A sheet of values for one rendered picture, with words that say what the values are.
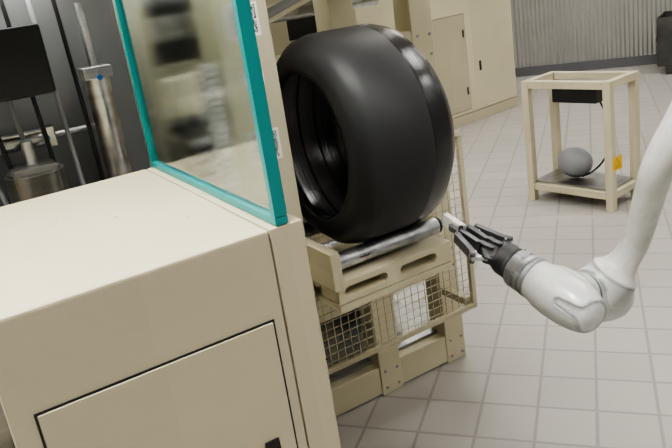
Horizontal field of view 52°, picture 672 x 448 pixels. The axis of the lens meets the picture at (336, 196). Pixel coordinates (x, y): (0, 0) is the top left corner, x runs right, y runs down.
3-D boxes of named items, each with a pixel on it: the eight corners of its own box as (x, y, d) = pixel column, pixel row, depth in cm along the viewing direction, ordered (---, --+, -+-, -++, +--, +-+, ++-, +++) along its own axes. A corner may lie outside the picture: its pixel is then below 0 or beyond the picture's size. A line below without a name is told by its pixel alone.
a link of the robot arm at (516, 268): (522, 268, 141) (501, 254, 146) (517, 303, 146) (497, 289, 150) (553, 254, 145) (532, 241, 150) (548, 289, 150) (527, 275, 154)
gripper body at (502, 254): (532, 245, 150) (501, 226, 157) (503, 258, 146) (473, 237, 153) (527, 273, 154) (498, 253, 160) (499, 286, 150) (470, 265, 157)
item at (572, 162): (613, 213, 419) (609, 81, 396) (528, 199, 464) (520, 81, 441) (641, 196, 440) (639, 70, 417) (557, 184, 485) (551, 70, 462)
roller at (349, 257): (334, 275, 171) (332, 259, 169) (325, 271, 174) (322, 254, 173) (444, 233, 187) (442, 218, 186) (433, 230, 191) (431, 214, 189)
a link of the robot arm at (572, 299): (510, 300, 144) (546, 302, 152) (569, 343, 132) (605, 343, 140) (532, 254, 141) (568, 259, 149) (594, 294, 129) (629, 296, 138)
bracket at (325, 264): (335, 293, 167) (329, 255, 164) (264, 252, 201) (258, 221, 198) (347, 288, 169) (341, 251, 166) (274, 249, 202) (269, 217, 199)
